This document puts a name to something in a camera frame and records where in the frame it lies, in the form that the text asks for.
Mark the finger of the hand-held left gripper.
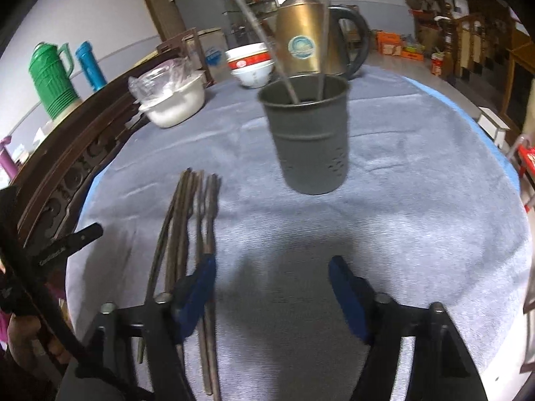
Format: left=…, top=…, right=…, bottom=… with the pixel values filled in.
left=32, top=222, right=104, bottom=272

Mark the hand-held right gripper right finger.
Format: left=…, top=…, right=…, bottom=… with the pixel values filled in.
left=328, top=255, right=490, bottom=401

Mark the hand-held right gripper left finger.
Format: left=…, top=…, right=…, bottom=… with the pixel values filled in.
left=90, top=254, right=218, bottom=401

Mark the dark curved chopstick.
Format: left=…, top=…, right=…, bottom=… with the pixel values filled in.
left=137, top=171, right=189, bottom=364

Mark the grey metal utensil holder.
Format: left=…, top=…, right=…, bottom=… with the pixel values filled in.
left=257, top=74, right=350, bottom=195

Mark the light chopstick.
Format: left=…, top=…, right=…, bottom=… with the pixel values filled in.
left=233, top=0, right=301, bottom=104
left=317, top=0, right=333, bottom=100

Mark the person's left hand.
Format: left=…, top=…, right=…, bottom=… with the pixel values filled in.
left=6, top=313, right=72, bottom=369

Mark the dark carved wooden chair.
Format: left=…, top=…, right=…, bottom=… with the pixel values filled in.
left=9, top=60, right=168, bottom=255

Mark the purple plastic object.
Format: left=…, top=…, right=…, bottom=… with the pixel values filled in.
left=0, top=136, right=19, bottom=184

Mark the grey tablecloth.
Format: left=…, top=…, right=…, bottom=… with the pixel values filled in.
left=65, top=64, right=533, bottom=401

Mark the green thermos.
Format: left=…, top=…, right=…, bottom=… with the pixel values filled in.
left=28, top=42, right=75, bottom=120

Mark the white basin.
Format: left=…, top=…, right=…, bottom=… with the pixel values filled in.
left=138, top=71, right=206, bottom=129

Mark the blue thermos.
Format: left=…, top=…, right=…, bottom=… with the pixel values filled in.
left=75, top=41, right=107, bottom=92

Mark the clear plastic bag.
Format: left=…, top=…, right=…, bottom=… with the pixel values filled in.
left=128, top=59, right=201, bottom=105

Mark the brown wooden chair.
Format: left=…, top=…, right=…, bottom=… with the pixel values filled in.
left=156, top=27, right=215, bottom=88

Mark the blue table cover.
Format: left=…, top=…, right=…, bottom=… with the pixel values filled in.
left=81, top=74, right=521, bottom=218

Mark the white stool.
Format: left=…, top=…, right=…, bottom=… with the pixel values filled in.
left=476, top=106, right=513, bottom=149

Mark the red plastic stool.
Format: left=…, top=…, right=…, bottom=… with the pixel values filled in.
left=508, top=134, right=535, bottom=214

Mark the white appliance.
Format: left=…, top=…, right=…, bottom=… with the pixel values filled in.
left=186, top=27, right=228, bottom=80

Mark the red and white bowl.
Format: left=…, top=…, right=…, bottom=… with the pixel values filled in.
left=226, top=43, right=274, bottom=72

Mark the orange cardboard box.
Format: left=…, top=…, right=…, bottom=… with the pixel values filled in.
left=376, top=30, right=404, bottom=57

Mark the grey refrigerator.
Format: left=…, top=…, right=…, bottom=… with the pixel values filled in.
left=169, top=0, right=235, bottom=40

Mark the metal kettle base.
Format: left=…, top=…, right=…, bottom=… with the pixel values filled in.
left=274, top=0, right=372, bottom=81

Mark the wooden furniture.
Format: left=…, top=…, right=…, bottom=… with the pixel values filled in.
left=449, top=0, right=535, bottom=134

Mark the shelf of goods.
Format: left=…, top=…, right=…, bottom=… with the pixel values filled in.
left=403, top=0, right=448, bottom=51

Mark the black cable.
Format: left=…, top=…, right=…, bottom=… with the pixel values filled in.
left=0, top=226, right=140, bottom=401

